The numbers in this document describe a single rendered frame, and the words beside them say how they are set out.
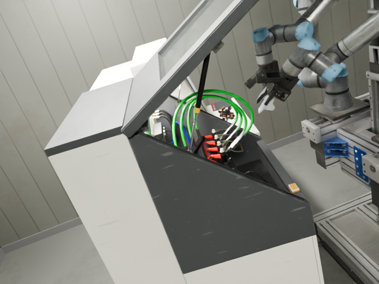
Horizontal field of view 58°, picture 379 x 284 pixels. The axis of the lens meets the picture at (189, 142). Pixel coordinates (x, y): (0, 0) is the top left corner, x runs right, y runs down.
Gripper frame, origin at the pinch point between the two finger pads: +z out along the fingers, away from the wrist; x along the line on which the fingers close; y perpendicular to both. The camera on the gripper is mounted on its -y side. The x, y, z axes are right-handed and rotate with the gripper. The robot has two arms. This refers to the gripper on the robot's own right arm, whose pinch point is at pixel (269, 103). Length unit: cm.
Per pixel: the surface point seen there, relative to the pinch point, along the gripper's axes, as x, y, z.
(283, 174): -21.3, -5.4, 27.5
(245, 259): -47, -34, 45
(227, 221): -47, -37, 23
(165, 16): 161, -34, -41
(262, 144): 12.9, -5.1, 27.5
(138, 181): -47, -63, -5
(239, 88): 169, 15, 45
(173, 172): -47, -50, -5
